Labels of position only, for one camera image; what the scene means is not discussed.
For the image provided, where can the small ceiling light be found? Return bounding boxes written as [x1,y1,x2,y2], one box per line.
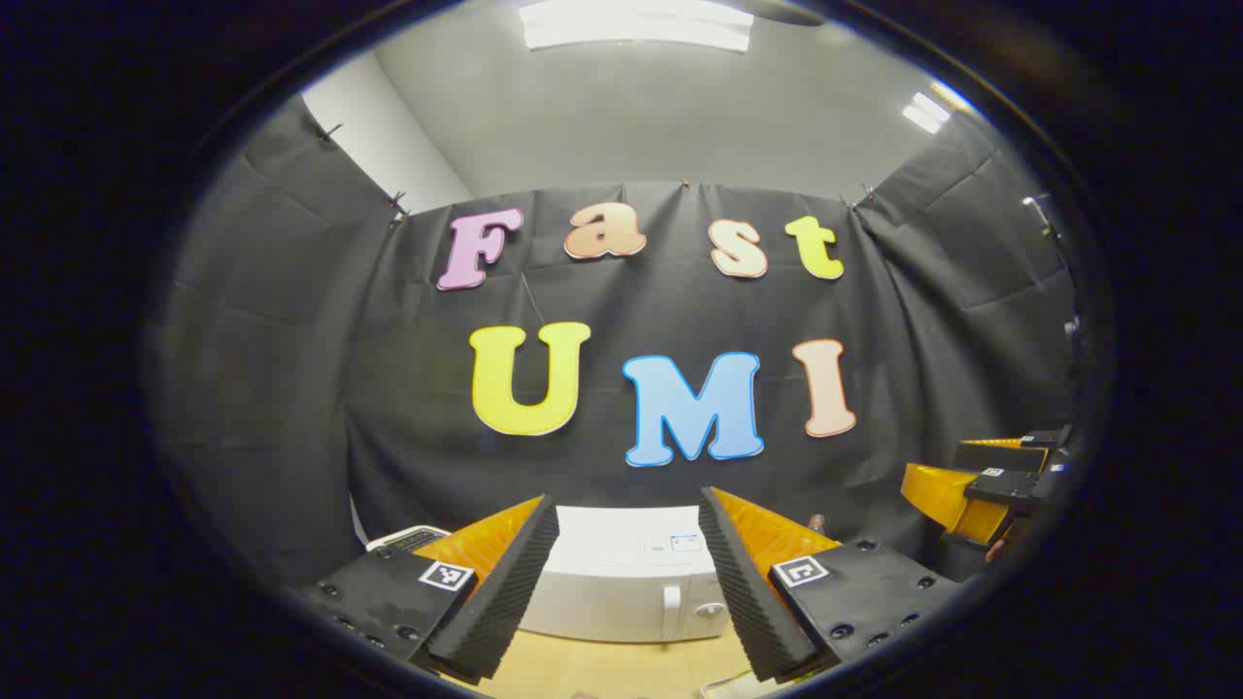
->
[901,83,974,134]

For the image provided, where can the white microwave oven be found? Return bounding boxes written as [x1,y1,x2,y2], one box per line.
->
[520,505,734,644]

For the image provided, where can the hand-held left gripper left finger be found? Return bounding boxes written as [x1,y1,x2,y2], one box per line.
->
[294,493,562,683]

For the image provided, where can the black backdrop cloth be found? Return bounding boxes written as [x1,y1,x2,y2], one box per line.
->
[155,97,1079,588]

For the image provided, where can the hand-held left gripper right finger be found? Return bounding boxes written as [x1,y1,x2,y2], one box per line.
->
[697,485,964,683]

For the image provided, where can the long ceiling light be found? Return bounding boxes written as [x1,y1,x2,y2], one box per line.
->
[520,0,755,52]

